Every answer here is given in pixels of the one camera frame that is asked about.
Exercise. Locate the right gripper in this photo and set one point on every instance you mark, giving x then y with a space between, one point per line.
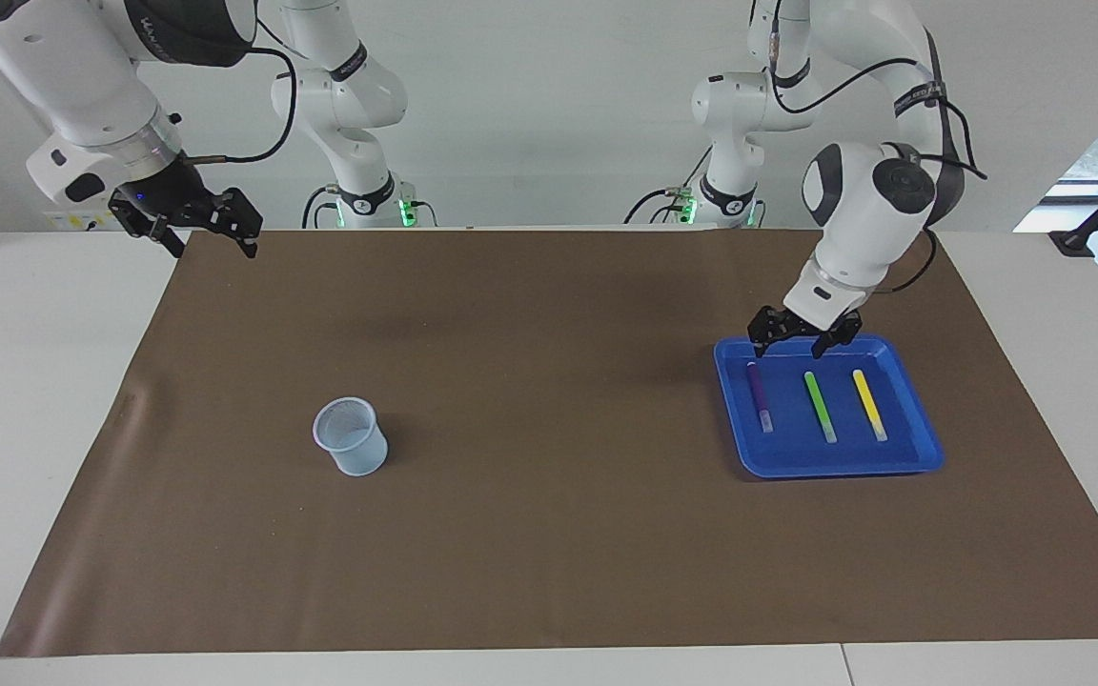
168 191

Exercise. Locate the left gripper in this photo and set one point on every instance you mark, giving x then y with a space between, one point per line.
806 327

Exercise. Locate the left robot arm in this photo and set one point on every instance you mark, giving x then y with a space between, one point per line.
868 229

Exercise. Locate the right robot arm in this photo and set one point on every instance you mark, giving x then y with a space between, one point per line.
82 86

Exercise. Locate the purple pen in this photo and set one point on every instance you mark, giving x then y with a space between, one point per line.
759 395

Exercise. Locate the green pen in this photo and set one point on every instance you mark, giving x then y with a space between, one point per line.
820 407

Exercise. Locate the yellow pen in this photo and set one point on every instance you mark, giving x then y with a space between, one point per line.
869 404

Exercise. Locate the blue plastic tray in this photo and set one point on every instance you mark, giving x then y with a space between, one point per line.
825 457

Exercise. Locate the light blue mesh cup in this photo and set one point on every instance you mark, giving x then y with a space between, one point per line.
354 453

